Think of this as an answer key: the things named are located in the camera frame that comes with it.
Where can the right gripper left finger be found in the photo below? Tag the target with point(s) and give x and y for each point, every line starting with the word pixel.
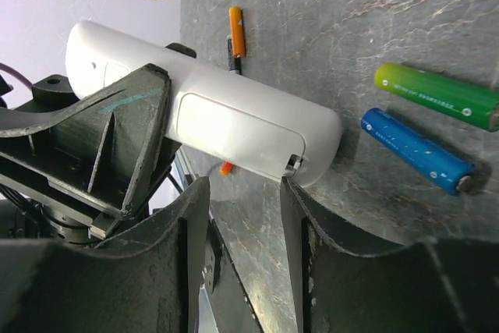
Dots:
pixel 145 279

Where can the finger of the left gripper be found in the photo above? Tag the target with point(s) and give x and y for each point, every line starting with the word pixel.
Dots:
pixel 107 151

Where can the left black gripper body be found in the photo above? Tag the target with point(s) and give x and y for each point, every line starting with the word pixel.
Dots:
pixel 81 224

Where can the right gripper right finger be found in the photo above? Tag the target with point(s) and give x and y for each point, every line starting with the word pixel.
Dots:
pixel 345 279

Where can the white remote control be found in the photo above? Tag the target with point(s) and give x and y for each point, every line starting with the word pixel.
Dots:
pixel 228 116

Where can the blue battery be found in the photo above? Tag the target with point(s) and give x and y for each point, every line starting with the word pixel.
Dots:
pixel 451 173

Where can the orange red battery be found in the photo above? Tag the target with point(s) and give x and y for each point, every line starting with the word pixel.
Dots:
pixel 226 168

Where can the small black battery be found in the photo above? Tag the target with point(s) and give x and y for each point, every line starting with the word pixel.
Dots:
pixel 234 64

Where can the green battery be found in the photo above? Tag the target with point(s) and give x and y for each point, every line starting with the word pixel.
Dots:
pixel 460 100

